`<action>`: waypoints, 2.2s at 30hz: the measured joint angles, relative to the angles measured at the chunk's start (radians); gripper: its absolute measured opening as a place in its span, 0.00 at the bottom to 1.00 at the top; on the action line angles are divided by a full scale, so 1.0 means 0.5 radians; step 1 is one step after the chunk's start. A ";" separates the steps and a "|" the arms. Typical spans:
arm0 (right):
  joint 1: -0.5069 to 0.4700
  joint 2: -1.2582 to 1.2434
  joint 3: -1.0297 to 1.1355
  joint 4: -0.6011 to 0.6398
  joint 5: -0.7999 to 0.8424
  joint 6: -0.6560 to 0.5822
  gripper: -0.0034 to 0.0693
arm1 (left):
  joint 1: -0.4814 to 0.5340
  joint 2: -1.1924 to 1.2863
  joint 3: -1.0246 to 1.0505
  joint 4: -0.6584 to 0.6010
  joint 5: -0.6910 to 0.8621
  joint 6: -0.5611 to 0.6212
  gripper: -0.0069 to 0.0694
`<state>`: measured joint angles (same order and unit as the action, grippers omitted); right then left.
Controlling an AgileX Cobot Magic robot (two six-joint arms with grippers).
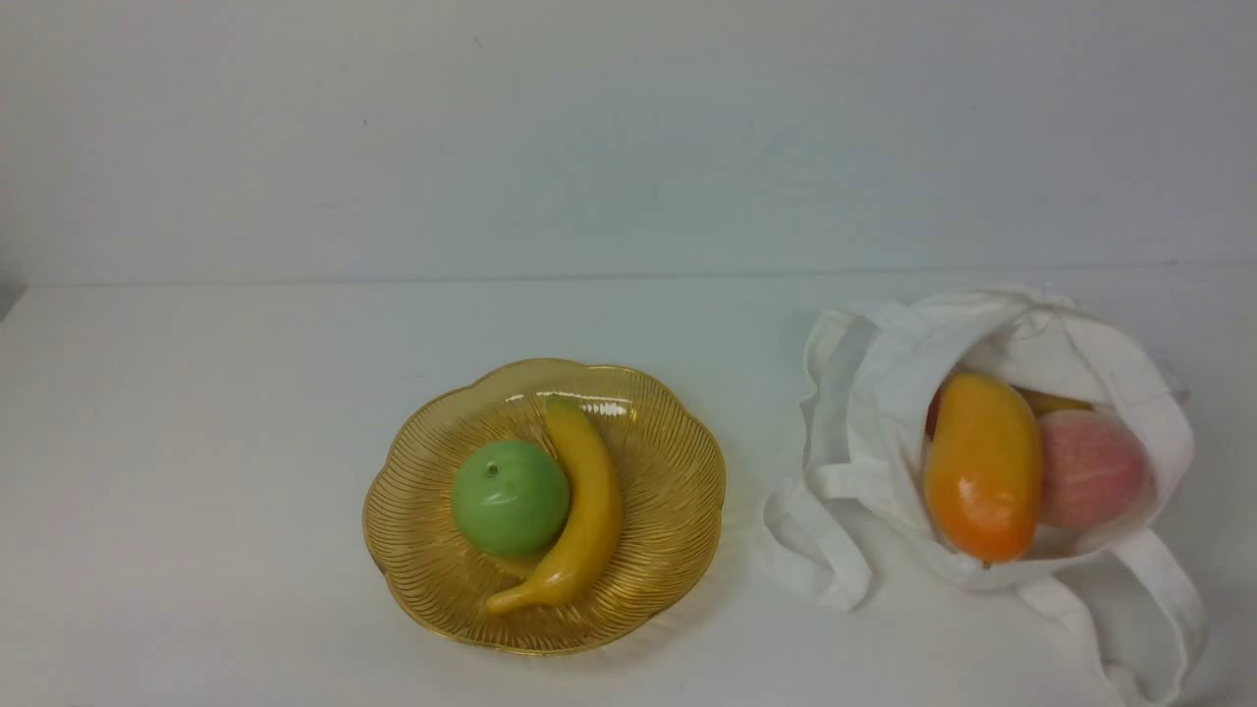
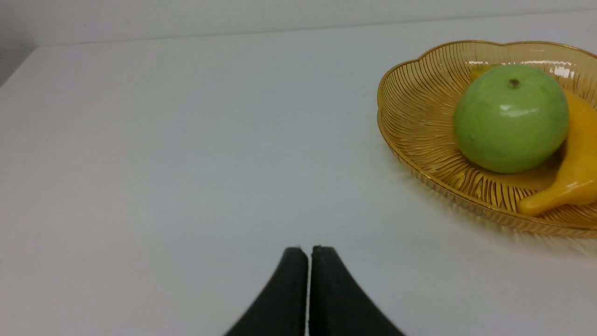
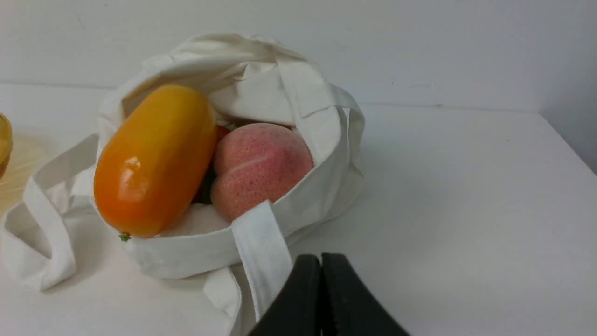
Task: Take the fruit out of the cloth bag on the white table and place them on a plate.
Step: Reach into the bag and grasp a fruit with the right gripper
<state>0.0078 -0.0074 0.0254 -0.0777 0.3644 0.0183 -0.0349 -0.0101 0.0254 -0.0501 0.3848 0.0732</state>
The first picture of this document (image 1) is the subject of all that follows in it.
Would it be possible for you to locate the orange yellow mango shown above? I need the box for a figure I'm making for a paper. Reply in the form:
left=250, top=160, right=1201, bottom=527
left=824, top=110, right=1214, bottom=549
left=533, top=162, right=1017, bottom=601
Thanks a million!
left=924, top=372, right=1043, bottom=565

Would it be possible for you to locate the amber glass fruit plate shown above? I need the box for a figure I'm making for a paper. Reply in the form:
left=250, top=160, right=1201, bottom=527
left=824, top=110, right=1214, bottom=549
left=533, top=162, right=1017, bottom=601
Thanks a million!
left=362, top=359, right=727, bottom=655

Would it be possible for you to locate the white cloth bag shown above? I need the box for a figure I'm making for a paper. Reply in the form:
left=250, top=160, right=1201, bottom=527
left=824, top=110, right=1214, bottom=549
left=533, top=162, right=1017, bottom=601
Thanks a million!
left=759, top=286, right=1207, bottom=706

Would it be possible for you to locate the yellow fruit in bag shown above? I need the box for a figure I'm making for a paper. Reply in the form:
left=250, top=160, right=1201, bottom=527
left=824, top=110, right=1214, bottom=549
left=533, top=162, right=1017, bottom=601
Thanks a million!
left=1014, top=386, right=1094, bottom=416

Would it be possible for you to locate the yellow banana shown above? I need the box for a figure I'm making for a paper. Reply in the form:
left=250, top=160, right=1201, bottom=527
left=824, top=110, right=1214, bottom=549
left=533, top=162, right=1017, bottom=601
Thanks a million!
left=486, top=398, right=623, bottom=615

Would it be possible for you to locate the green apple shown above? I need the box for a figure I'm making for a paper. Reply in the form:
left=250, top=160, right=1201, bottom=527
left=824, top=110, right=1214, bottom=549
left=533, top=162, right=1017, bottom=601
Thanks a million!
left=453, top=439, right=571, bottom=559

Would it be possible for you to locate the pink red apple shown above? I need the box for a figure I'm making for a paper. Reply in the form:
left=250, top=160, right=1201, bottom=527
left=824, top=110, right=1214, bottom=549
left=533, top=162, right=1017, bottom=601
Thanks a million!
left=1038, top=408, right=1151, bottom=532

